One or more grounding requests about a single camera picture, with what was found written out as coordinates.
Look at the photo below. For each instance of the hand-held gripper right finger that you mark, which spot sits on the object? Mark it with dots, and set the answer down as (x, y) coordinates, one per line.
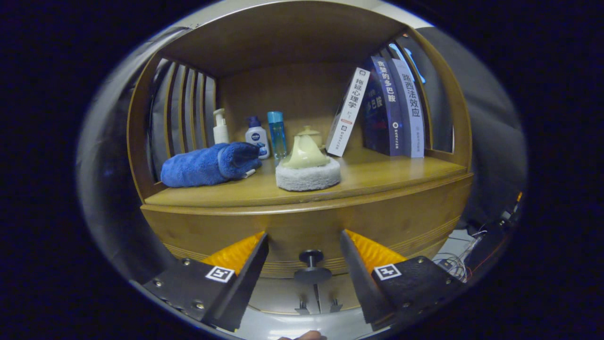
(362, 288)

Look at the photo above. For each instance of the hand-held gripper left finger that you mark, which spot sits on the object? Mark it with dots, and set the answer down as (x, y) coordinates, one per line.
(245, 288)

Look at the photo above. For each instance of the wooden drawer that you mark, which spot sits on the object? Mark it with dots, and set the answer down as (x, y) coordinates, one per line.
(302, 226)

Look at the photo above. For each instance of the wooden cabinet door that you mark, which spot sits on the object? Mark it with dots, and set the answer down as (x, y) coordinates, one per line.
(278, 295)
(337, 290)

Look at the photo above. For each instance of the wooden countertop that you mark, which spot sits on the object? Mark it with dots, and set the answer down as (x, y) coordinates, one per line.
(377, 174)

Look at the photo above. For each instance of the wooden cabinet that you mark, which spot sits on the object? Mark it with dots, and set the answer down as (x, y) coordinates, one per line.
(283, 38)

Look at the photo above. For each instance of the folded blue towel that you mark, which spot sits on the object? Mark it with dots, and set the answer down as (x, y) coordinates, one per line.
(203, 165)

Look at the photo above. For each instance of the white bottle with blue cap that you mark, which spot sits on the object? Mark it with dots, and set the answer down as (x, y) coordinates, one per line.
(256, 137)

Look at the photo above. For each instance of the clear blue bottle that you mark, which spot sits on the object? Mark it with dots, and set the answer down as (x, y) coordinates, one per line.
(277, 134)

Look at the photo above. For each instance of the white pump bottle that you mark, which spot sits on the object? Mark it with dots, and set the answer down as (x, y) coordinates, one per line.
(221, 132)

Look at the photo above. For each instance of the cream lidded tea bowl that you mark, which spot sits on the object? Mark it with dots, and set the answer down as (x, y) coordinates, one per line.
(311, 131)

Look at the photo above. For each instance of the white book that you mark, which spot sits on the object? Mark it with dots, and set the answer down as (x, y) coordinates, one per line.
(349, 113)

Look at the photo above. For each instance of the dark blue book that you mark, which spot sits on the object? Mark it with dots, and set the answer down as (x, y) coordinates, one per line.
(384, 113)

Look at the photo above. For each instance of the lilac book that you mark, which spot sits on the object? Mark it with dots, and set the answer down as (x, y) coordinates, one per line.
(410, 108)

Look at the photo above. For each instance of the black backdrop cloth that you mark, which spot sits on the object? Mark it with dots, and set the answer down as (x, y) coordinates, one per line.
(490, 141)

